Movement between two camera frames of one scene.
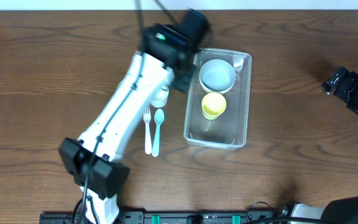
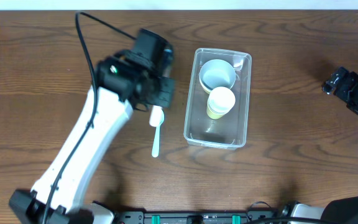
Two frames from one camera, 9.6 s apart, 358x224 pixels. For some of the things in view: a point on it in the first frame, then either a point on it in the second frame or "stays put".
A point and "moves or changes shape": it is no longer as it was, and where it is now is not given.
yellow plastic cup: x=213 y=104 moves or changes shape
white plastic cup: x=161 y=98 moves or changes shape
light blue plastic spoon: x=158 y=119 stays put
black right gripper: x=355 y=80 stays put
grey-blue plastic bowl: x=217 y=76 stays put
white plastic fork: x=148 y=143 → x=155 y=117
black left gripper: x=184 y=85 → x=168 y=88
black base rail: x=169 y=217 stays put
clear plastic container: x=217 y=107 stays put
